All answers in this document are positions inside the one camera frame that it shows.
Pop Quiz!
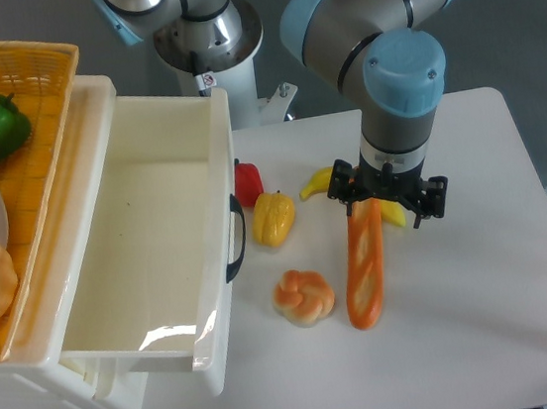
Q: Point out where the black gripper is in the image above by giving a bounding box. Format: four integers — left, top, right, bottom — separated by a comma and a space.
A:
327, 158, 448, 229

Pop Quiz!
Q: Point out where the long orange baguette bread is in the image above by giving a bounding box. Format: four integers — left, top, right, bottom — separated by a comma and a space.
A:
346, 198, 384, 330

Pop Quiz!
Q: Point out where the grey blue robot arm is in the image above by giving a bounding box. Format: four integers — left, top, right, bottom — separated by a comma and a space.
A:
92, 0, 452, 221

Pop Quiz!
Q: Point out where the round knotted bread roll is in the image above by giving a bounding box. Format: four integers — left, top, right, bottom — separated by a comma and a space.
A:
272, 269, 335, 327

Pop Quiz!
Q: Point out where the yellow banana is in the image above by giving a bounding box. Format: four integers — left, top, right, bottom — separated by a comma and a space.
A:
299, 166, 406, 228

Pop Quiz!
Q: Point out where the yellow bell pepper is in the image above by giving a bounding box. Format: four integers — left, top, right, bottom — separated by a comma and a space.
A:
252, 192, 295, 248

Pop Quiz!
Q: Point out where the red bell pepper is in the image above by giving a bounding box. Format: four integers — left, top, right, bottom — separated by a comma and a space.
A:
234, 159, 264, 208

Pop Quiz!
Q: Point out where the open white plastic drawer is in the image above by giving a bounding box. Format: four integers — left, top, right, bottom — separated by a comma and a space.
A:
61, 88, 246, 409

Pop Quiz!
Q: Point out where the yellow woven basket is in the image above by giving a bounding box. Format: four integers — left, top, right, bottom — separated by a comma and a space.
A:
0, 41, 79, 361

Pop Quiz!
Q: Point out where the white plastic drawer cabinet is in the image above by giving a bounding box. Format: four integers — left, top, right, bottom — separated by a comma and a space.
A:
0, 75, 148, 409

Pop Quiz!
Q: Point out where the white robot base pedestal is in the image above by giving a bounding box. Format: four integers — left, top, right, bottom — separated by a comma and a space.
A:
153, 0, 298, 130

